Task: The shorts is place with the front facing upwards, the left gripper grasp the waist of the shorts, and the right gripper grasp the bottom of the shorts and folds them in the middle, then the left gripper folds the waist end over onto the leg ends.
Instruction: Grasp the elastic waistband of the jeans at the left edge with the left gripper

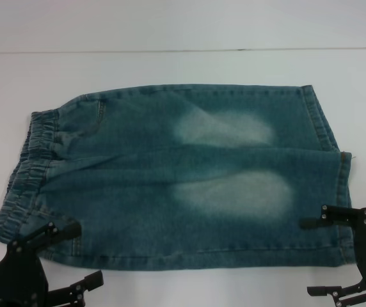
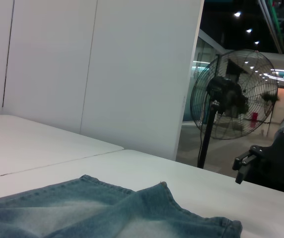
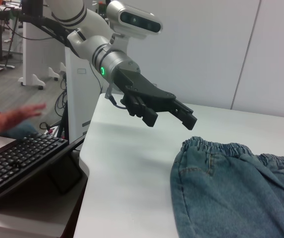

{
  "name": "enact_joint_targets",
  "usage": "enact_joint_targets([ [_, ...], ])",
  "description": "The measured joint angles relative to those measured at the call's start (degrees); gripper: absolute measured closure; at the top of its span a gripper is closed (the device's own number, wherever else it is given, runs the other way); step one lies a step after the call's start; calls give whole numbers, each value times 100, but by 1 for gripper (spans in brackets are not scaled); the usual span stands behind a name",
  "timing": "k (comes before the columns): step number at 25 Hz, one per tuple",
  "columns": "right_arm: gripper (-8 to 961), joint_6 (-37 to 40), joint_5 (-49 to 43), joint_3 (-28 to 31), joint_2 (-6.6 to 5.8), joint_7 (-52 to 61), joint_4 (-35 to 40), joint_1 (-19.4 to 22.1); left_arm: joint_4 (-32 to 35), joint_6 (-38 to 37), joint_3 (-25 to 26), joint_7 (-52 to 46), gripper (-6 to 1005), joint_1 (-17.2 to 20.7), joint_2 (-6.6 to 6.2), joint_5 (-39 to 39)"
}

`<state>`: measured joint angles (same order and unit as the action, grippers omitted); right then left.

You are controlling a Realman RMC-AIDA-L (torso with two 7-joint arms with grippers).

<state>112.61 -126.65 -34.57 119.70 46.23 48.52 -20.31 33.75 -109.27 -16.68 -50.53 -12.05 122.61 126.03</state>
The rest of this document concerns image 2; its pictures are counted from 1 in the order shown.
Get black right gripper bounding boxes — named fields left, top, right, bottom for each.
left=232, top=145, right=284, bottom=211

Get blue denim shorts with embroidery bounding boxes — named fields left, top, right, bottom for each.
left=0, top=175, right=243, bottom=238

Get white partition panel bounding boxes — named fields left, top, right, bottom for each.
left=0, top=0, right=205, bottom=162

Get black pedestal fan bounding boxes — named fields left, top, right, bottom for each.
left=190, top=49, right=279, bottom=169

